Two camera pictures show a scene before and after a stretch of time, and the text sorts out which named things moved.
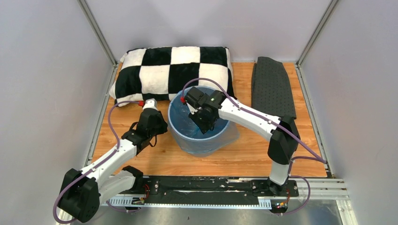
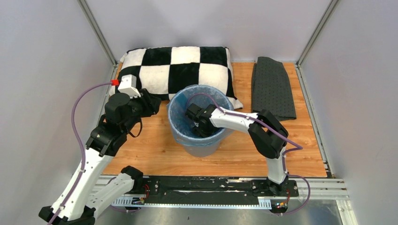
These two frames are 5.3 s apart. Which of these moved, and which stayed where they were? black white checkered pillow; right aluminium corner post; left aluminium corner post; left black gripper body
Moved: left black gripper body
Stayed: black white checkered pillow; left aluminium corner post; right aluminium corner post
